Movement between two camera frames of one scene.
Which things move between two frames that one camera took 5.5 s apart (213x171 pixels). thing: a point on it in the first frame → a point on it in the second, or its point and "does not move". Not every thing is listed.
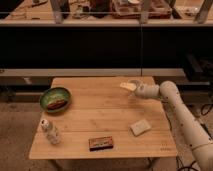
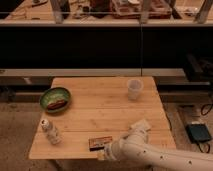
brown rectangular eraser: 100,143 does not move
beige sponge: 141,127 does not move
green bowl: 55,99 does not move
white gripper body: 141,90 → 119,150
